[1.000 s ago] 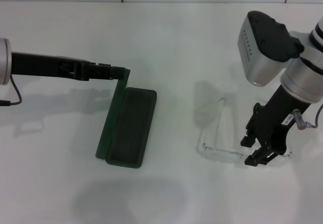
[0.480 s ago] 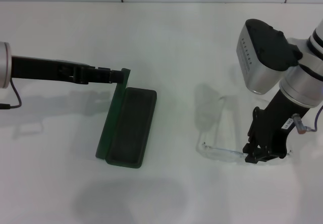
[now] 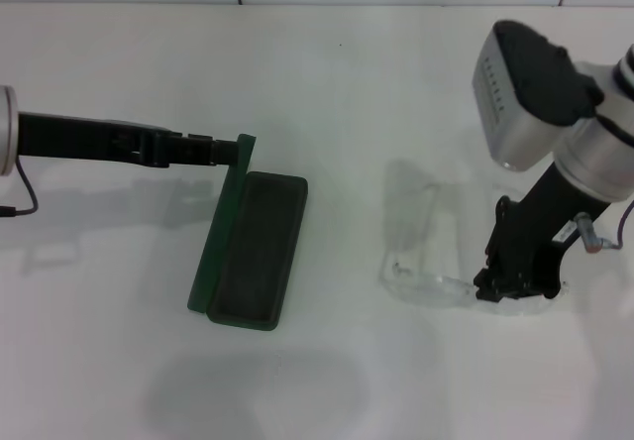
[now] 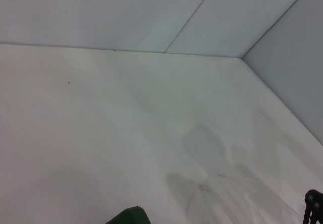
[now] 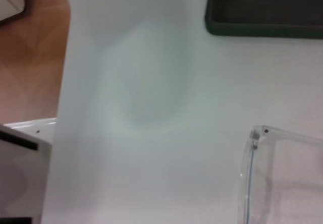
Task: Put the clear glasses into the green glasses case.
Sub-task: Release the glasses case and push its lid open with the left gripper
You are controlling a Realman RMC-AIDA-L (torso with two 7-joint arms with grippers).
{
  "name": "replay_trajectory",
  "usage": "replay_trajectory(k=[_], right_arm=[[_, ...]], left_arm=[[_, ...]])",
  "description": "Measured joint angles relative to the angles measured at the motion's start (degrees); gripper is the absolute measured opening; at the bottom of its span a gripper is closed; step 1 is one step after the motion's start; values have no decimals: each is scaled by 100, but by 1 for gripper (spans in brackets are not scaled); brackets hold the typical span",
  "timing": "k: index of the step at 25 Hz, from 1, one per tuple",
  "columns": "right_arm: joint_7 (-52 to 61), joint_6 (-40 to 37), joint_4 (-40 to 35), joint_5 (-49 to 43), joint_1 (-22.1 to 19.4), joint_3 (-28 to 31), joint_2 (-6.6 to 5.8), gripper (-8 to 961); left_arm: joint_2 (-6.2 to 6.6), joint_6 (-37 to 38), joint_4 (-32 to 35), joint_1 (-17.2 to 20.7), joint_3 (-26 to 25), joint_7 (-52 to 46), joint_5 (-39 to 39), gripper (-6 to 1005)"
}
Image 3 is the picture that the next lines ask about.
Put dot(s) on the clear transparent glasses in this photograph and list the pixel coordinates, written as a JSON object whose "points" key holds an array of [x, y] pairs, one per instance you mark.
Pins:
{"points": [[446, 281]]}

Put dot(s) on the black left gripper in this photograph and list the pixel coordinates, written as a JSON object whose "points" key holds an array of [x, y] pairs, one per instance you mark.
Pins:
{"points": [[74, 138]]}

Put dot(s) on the green glasses case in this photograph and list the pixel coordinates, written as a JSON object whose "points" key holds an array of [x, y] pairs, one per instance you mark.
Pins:
{"points": [[257, 242]]}

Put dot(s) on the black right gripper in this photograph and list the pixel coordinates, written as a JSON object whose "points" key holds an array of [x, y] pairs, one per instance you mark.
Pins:
{"points": [[535, 232]]}

